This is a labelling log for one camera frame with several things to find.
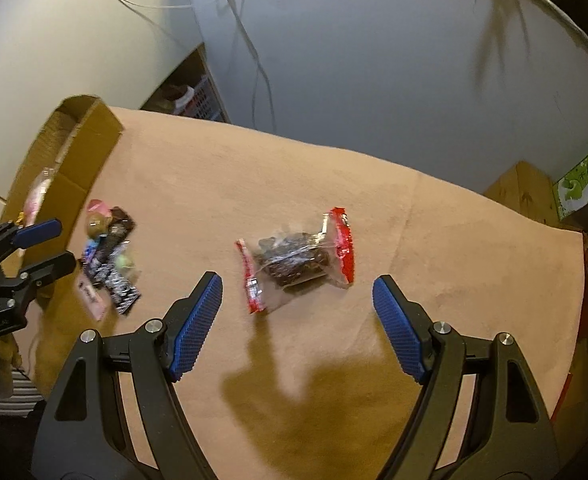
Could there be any white charger cable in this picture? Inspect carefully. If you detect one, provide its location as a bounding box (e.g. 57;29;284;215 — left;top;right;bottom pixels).
219;0;280;131

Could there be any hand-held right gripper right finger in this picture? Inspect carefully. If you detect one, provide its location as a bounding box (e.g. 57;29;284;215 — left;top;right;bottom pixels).
372;275;561;480

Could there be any pink label snack packet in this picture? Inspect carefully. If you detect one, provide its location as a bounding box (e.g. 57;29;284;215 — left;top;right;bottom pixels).
76;277;110;322

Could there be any brown cardboard box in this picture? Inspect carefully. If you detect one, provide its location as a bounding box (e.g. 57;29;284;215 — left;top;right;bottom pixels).
483;161;582;231

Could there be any green carton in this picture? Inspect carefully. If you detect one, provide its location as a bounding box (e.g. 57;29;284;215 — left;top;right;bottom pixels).
553;142;588;221

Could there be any clear twist-end snack packet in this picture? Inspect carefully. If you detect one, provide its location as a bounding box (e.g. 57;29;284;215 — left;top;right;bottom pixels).
16;167;57;226

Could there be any round chocolate ball snack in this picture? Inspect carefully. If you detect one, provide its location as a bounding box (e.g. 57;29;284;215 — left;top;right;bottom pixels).
85;200;115;238

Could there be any black and white candy packet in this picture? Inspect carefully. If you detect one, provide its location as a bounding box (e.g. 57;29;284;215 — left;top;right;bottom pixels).
101;265;141;316

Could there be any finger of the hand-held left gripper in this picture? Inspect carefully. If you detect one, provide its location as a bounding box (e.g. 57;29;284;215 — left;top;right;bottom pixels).
0;251;77;307
0;218;63;277

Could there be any pale green wrapped candy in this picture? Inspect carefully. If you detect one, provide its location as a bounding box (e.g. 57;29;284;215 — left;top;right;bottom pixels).
114;252;140;278

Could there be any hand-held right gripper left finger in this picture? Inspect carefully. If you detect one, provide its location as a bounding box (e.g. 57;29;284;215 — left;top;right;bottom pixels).
30;271;223;480

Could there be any plastic basket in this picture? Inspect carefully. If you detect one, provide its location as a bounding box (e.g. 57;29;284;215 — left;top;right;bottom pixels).
174;77;225;122

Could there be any dark brown snack packet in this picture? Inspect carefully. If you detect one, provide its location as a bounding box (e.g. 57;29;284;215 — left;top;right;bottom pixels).
106;205;136;241

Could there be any striped cloth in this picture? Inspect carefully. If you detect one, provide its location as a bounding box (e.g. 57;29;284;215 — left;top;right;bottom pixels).
0;370;45;426

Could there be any blue and white candy bar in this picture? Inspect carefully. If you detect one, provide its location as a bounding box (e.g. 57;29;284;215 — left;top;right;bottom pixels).
79;237;120;281

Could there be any red-ended clear snack packet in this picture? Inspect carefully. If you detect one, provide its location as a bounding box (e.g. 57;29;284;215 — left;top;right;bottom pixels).
234;206;357;315

